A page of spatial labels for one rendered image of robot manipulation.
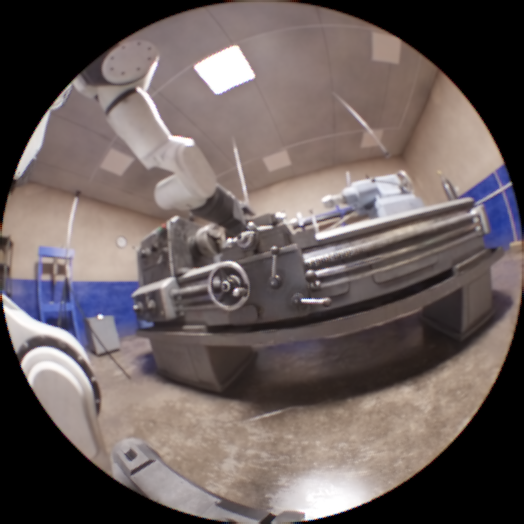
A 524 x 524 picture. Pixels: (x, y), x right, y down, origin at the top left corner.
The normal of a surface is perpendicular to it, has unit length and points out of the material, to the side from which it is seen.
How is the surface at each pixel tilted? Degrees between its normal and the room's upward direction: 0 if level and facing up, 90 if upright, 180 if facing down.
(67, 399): 90
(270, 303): 90
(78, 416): 90
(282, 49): 180
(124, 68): 136
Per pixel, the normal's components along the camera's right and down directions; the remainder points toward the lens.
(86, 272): 0.92, -0.25
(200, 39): 0.21, 0.97
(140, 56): 0.66, 0.53
